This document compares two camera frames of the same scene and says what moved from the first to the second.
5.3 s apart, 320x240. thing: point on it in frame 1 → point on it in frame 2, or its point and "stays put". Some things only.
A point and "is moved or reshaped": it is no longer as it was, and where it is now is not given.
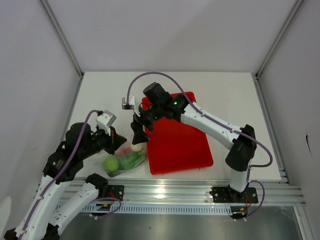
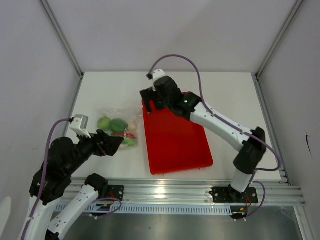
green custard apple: (111, 164) is moved or reshaped
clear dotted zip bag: (125, 157) is moved or reshaped
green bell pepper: (128, 160) → (118, 125)
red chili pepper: (127, 149) → (130, 135)
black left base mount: (115, 191) stays put
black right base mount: (228, 195) stays put
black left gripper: (114, 141) stays put
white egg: (137, 147) is moved or reshaped
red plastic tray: (176, 146) stays put
